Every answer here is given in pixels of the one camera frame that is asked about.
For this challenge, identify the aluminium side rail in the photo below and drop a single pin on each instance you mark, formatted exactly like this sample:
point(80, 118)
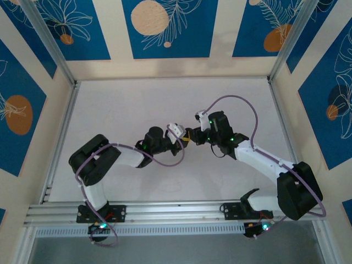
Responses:
point(66, 121)
point(277, 110)

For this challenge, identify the aluminium frame post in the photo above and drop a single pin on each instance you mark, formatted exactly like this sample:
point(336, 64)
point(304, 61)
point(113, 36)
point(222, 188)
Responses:
point(49, 38)
point(294, 35)

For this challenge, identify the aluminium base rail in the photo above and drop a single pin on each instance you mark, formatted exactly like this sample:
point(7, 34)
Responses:
point(176, 209)

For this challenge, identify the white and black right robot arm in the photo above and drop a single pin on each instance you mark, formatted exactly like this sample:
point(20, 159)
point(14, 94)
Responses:
point(261, 159)

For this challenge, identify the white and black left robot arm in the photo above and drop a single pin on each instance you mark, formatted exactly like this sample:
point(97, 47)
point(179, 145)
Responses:
point(129, 156)

